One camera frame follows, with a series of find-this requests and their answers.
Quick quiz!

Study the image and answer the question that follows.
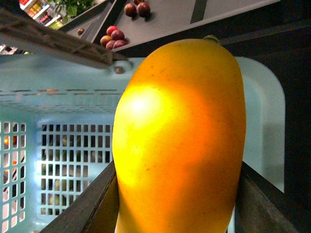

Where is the brown basket handle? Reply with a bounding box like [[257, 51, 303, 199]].
[[0, 7, 127, 69]]

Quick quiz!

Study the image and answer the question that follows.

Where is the black display shelf tray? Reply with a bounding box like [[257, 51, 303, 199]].
[[61, 0, 311, 60]]

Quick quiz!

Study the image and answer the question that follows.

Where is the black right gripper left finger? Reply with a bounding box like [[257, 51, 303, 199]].
[[41, 161, 120, 233]]

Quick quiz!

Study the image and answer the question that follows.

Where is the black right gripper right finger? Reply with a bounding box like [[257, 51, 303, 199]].
[[235, 162, 298, 233]]

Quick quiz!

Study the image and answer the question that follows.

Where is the yellow mango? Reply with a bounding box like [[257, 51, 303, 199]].
[[112, 36, 246, 233]]

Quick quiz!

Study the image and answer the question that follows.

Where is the light teal plastic basket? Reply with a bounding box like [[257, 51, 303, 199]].
[[0, 54, 285, 233]]

